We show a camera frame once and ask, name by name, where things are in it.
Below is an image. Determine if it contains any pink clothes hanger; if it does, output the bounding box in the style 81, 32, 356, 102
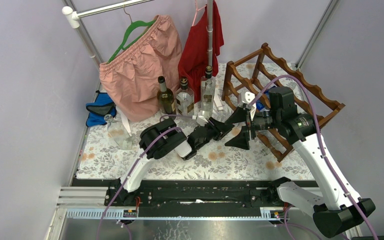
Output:
191, 0, 208, 27

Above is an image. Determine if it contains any small clear bottle bluish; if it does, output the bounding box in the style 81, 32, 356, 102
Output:
258, 148, 272, 158

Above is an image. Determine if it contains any clear square liquor bottle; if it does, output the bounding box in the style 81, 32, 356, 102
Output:
175, 76, 195, 116

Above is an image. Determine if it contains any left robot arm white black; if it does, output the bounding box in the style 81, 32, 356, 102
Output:
115, 117, 234, 206

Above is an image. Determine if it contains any dark green wine bottle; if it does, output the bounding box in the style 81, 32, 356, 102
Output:
157, 76, 176, 115

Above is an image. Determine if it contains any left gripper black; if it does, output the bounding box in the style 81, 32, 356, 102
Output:
194, 116, 230, 150

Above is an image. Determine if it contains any red garment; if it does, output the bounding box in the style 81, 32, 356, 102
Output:
178, 1, 224, 103

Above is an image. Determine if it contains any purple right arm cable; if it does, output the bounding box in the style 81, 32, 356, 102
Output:
249, 74, 378, 240

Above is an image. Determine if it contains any blue glass bottle silver cap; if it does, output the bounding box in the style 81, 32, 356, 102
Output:
256, 91, 270, 112

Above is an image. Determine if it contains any metal clothes rail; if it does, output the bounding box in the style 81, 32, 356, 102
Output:
61, 0, 162, 67

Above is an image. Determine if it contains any green clothes hanger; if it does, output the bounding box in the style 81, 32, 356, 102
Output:
107, 7, 156, 64

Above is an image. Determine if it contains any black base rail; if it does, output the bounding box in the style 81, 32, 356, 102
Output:
72, 179, 289, 218

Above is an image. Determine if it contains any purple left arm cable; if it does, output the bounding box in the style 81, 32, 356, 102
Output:
95, 114, 196, 240

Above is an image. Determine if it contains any blue black bag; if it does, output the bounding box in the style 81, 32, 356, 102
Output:
85, 90, 117, 128

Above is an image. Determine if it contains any clear bottle black gold cap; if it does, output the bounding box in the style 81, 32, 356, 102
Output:
200, 65, 216, 118

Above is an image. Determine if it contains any clear glass flask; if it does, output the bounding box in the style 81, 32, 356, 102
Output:
104, 114, 133, 151

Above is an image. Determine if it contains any wooden wine rack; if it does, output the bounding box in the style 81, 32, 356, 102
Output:
221, 43, 345, 162

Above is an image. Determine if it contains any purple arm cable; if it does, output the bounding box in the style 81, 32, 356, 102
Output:
95, 114, 196, 240
249, 74, 378, 240

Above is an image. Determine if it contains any floral table mat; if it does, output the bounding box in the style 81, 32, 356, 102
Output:
76, 62, 315, 181

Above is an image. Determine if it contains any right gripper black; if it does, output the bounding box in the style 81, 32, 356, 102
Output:
224, 105, 281, 150

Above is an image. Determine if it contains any vertical metal pole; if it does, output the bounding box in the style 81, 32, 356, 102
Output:
206, 0, 213, 67

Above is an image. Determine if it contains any white fabric strip by rack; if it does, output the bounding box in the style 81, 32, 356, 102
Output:
213, 88, 224, 111

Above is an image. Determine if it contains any pink skirt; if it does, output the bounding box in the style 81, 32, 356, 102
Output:
99, 15, 182, 122

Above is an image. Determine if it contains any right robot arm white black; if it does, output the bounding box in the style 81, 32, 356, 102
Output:
226, 86, 376, 238

